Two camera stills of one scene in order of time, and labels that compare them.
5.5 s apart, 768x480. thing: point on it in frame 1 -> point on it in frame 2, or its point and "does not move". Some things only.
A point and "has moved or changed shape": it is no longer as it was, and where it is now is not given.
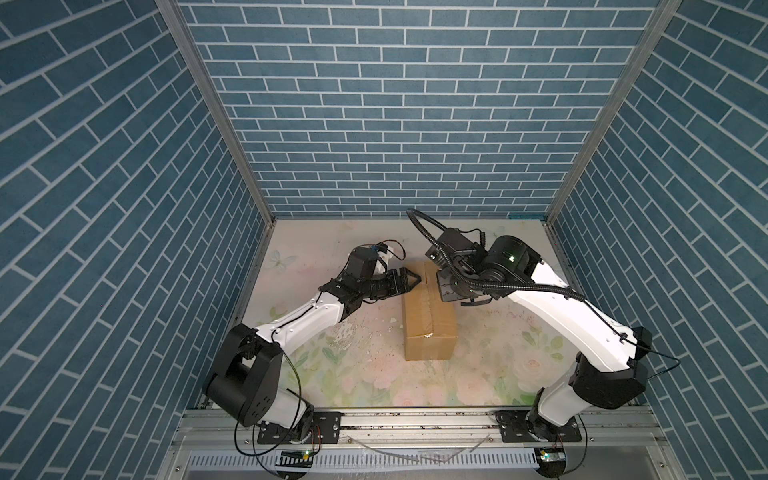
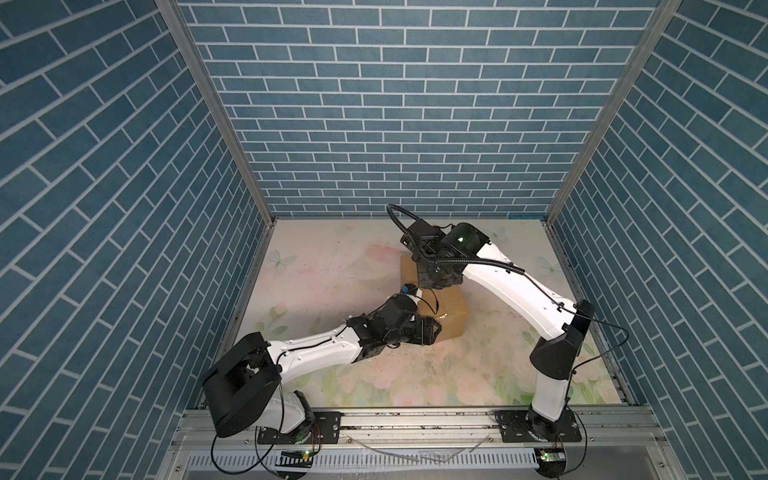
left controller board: (296, 458) does not move
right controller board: (551, 460) does not move
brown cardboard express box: (430, 324) has moved or changed shape
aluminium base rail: (609, 436) does not move
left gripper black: (402, 286) -> (430, 335)
